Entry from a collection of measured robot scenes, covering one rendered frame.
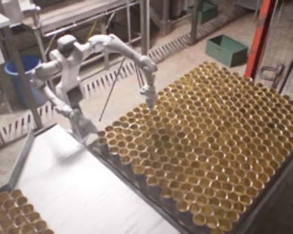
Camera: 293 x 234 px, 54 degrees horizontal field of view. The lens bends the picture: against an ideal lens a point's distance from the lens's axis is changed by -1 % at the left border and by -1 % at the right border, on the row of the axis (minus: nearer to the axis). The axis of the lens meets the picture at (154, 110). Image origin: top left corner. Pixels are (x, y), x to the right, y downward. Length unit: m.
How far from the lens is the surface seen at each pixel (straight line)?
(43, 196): 1.98
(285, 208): 3.36
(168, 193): 1.83
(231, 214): 1.79
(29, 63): 4.44
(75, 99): 2.53
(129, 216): 1.80
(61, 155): 2.16
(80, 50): 2.27
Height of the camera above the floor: 2.65
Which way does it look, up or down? 41 degrees down
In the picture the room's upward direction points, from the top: 1 degrees clockwise
